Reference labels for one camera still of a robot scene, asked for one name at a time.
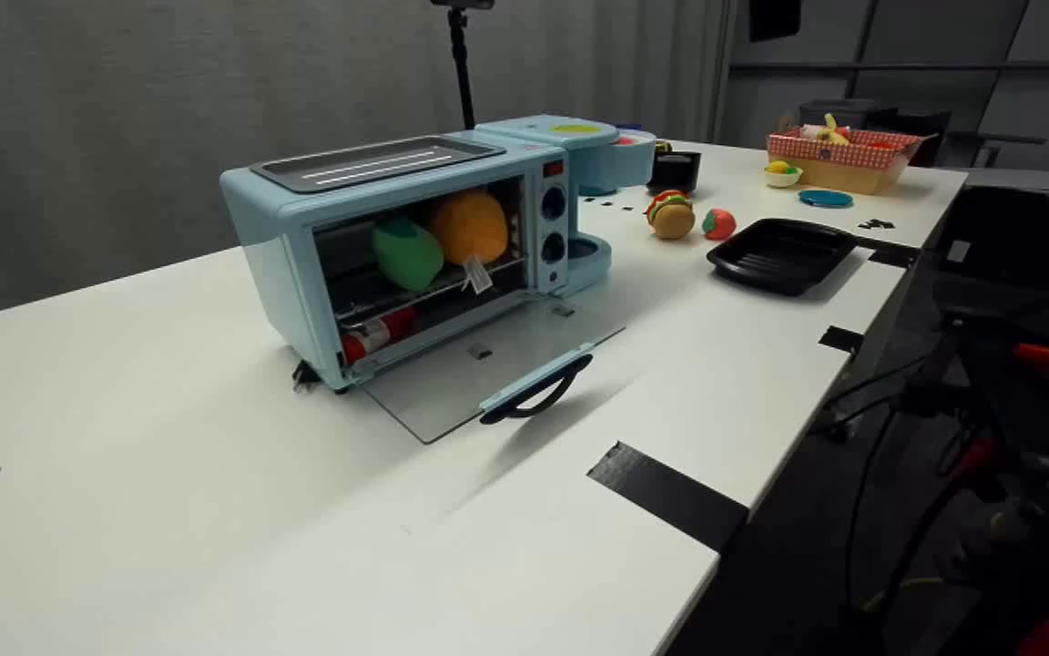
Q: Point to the red toy in oven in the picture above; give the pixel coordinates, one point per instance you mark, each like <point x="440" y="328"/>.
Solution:
<point x="368" y="337"/>

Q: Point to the light blue toaster oven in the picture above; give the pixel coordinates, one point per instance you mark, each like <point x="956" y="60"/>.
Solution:
<point x="294" y="193"/>

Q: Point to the orange plush toy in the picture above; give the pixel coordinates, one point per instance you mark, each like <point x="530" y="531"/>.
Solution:
<point x="472" y="222"/>

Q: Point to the green plush toy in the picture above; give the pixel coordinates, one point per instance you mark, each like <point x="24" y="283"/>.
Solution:
<point x="411" y="253"/>

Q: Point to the small black box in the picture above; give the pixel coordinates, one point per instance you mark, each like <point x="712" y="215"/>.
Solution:
<point x="675" y="168"/>

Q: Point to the red and green toy ball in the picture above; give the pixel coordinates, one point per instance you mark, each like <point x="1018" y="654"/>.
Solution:
<point x="719" y="222"/>

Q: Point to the black plastic tray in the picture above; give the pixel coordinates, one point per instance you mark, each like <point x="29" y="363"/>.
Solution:
<point x="781" y="258"/>

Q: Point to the yellow green toy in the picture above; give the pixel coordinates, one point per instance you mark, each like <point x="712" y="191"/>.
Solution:
<point x="786" y="171"/>

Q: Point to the blue flat disc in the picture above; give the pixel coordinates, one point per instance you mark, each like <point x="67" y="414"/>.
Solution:
<point x="826" y="199"/>

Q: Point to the yellow toy banana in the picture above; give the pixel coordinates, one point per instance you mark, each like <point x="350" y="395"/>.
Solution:
<point x="834" y="130"/>

